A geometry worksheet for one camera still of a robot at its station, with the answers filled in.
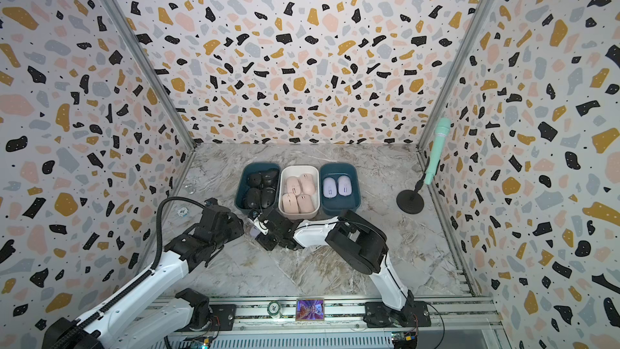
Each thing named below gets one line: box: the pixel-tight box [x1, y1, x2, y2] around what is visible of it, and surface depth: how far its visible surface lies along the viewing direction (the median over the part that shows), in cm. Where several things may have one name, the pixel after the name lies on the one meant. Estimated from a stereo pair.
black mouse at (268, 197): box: [260, 187, 277, 209], surface depth 98 cm
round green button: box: [267, 301, 281, 316], surface depth 72 cm
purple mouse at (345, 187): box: [336, 174, 353, 198], surface depth 105 cm
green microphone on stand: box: [396, 117, 452, 215], surface depth 81 cm
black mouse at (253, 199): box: [243, 187, 261, 210], surface depth 97 cm
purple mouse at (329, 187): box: [322, 176, 337, 198], surface depth 105 cm
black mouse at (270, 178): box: [261, 168, 280, 189], surface depth 104 cm
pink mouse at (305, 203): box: [297, 193, 315, 214], surface depth 101 cm
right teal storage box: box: [319, 163, 361, 217], surface depth 105 cm
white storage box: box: [278, 164, 321, 220], surface depth 103 cm
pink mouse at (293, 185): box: [285, 176, 302, 196], surface depth 105 cm
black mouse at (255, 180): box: [248, 173, 262, 188], surface depth 104 cm
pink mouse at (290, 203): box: [281, 192, 300, 214], surface depth 99 cm
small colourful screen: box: [295, 298, 325, 321], surface depth 76 cm
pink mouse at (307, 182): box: [300, 172, 316, 195], surface depth 105 cm
